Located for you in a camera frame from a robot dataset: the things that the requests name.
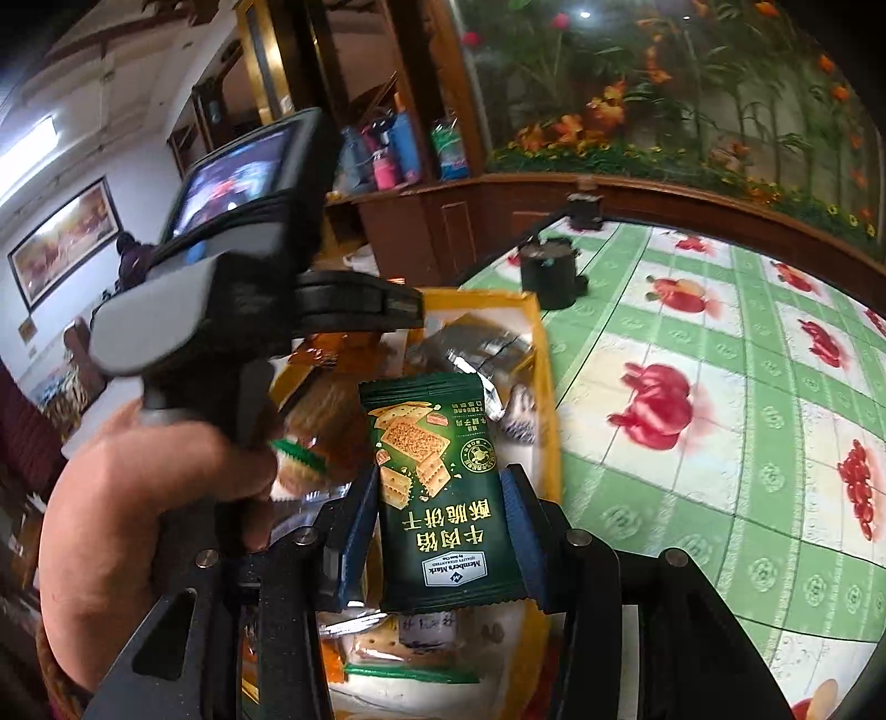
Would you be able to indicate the small black container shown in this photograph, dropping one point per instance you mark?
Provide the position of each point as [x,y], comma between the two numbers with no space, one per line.
[585,211]

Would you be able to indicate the dark green cracker packet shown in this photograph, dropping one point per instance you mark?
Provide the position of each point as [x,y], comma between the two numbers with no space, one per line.
[429,498]

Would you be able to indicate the person's left hand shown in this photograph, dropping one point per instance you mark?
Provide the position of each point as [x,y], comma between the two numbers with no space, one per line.
[138,526]

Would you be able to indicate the clear cracker packet green ends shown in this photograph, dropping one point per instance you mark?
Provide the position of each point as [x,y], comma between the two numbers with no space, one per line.
[374,647]
[311,422]

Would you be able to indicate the clear blue water bottle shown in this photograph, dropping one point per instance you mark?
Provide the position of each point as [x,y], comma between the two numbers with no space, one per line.
[356,163]

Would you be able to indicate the black pot with lid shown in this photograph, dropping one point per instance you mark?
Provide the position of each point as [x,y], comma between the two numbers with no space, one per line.
[550,277]

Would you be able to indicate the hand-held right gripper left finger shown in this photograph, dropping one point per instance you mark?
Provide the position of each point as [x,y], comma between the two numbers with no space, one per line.
[356,547]

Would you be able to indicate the pink bottle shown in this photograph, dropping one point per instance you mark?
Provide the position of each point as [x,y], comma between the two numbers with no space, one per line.
[386,173]

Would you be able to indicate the framed wall painting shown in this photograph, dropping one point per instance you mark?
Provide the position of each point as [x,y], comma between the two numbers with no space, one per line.
[62,242]

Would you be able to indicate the person's left forearm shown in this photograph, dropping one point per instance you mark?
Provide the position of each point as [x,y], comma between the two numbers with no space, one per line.
[66,692]

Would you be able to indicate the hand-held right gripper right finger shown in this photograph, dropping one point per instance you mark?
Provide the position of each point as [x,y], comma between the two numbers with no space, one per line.
[526,547]

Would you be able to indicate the green floral fruit tablecloth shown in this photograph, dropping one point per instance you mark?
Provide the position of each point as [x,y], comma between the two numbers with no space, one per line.
[727,443]

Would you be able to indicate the yellow rimmed tray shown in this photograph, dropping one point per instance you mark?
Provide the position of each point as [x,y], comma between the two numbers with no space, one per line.
[547,415]

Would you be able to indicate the white plastic bag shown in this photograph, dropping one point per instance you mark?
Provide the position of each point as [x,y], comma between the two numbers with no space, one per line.
[360,262]

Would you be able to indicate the flower and bamboo wall mural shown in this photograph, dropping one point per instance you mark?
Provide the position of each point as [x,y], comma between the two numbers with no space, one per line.
[657,83]

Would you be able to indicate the ceiling light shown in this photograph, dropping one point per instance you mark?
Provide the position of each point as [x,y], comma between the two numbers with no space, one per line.
[28,163]

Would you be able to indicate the orange snack packet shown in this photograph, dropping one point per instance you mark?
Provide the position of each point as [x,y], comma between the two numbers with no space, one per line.
[325,353]

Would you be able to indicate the dark foil snack packet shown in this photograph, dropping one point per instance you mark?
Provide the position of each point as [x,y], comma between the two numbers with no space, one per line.
[477,349]

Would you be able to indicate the wooden shelf cabinet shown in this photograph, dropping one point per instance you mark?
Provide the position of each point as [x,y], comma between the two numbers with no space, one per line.
[415,228]

